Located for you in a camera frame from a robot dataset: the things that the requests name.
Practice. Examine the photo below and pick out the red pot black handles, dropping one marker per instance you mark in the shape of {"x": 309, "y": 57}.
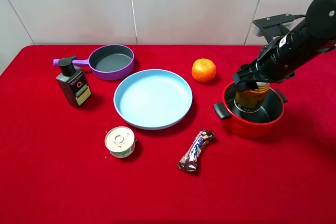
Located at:
{"x": 250, "y": 125}

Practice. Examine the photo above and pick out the gold drink can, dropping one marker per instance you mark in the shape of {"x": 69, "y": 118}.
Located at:
{"x": 250, "y": 101}

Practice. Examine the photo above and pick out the black pump bottle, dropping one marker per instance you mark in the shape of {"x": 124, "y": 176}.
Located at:
{"x": 72, "y": 81}

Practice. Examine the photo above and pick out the red table cloth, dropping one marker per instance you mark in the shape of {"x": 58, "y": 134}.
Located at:
{"x": 55, "y": 167}

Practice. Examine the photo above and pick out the purple saucepan with handle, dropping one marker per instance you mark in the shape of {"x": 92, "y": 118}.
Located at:
{"x": 109, "y": 62}

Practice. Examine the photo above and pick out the small silver tin can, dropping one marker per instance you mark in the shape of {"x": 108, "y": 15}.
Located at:
{"x": 120, "y": 141}

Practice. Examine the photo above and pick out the light blue plate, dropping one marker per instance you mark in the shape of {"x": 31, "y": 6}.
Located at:
{"x": 153, "y": 99}

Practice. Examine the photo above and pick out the orange mandarin fruit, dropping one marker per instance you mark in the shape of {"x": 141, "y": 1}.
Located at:
{"x": 203, "y": 70}

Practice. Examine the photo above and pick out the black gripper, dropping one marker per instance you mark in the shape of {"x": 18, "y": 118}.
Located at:
{"x": 250, "y": 74}

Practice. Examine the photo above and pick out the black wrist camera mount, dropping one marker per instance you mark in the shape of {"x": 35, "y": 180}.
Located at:
{"x": 274, "y": 26}

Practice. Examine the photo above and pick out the brown chocolate bar wrapper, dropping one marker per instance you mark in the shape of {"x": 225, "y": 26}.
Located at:
{"x": 188, "y": 162}

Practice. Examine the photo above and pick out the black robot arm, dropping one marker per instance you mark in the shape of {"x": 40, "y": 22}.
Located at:
{"x": 293, "y": 40}

